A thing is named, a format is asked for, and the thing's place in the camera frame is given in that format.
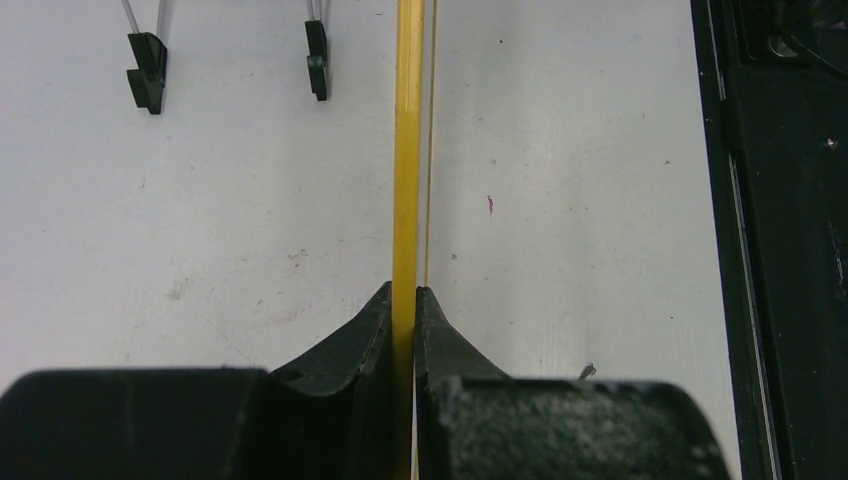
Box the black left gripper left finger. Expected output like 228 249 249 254
1 285 393 479

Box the metal wire whiteboard stand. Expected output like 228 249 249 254
120 0 331 116

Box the yellow framed whiteboard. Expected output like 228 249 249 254
391 1 437 479

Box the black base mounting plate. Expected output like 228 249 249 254
691 1 847 479

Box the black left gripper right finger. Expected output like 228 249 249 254
414 287 729 479

